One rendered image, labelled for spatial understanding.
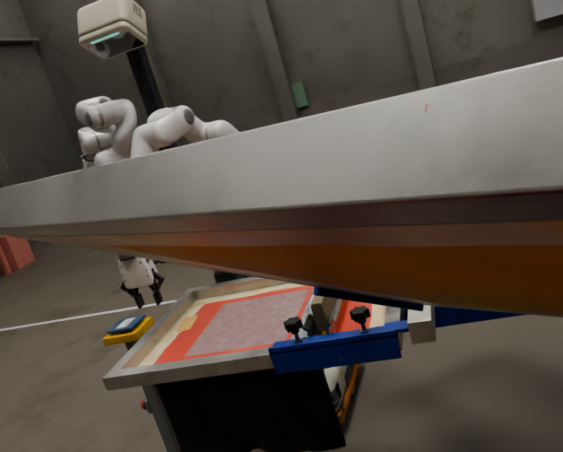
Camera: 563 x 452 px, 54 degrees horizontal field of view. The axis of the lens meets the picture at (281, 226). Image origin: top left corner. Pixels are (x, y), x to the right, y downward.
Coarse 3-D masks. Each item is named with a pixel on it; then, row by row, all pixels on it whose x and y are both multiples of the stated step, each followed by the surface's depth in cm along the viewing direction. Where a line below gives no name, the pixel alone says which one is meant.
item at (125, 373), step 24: (192, 288) 198; (216, 288) 192; (240, 288) 190; (168, 312) 181; (144, 336) 166; (120, 360) 154; (192, 360) 140; (216, 360) 136; (240, 360) 133; (264, 360) 132; (120, 384) 145; (144, 384) 143
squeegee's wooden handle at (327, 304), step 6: (318, 300) 135; (324, 300) 136; (330, 300) 142; (336, 300) 148; (312, 306) 134; (318, 306) 134; (324, 306) 135; (330, 306) 141; (312, 312) 135; (318, 312) 135; (324, 312) 134; (330, 312) 140; (318, 318) 135; (324, 318) 135; (318, 324) 136; (324, 324) 135; (318, 330) 136; (324, 330) 136
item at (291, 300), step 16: (304, 288) 176; (208, 304) 188; (224, 304) 183; (240, 304) 179; (256, 304) 175; (272, 304) 171; (288, 304) 167; (304, 304) 164; (208, 320) 173; (224, 320) 169; (240, 320) 166
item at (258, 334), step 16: (352, 304) 154; (368, 304) 150; (256, 320) 162; (272, 320) 159; (352, 320) 144; (368, 320) 141; (192, 336) 164; (208, 336) 161; (224, 336) 158; (240, 336) 154; (256, 336) 151; (272, 336) 148; (288, 336) 146; (176, 352) 156; (192, 352) 153; (208, 352) 150; (224, 352) 147
